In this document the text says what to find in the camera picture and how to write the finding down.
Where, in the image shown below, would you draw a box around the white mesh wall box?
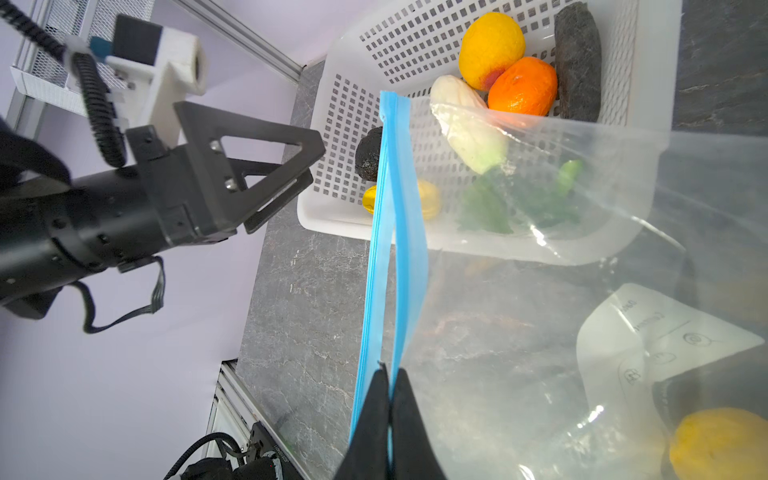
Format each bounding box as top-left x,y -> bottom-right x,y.
11,0 -> 155,116

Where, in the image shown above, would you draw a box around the small yellow lemon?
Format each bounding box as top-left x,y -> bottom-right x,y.
669,408 -> 767,479

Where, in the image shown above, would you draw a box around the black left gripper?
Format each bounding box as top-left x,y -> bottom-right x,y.
1,101 -> 325,318

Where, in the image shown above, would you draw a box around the dark round avocado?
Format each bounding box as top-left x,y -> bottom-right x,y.
355,127 -> 383,182

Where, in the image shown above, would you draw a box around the yellow peach with red spot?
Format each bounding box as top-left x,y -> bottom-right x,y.
458,12 -> 526,91

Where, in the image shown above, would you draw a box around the clear zip bag blue zipper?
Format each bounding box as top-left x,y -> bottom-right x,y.
349,92 -> 767,479

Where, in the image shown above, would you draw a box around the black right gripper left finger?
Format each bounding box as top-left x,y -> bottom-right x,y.
334,367 -> 390,480

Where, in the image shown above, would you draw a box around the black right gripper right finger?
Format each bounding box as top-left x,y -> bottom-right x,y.
390,368 -> 447,480

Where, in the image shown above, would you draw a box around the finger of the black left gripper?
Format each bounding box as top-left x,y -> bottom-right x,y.
229,157 -> 314,234

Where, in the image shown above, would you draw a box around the white perforated plastic basket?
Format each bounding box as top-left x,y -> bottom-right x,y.
298,1 -> 682,265

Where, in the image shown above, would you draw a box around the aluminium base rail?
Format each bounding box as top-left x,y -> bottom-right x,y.
206,361 -> 310,479

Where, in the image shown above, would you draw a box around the orange tangerine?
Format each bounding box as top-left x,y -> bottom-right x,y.
488,57 -> 558,116

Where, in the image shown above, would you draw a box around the aluminium frame profiles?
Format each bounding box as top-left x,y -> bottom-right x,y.
175,0 -> 303,84

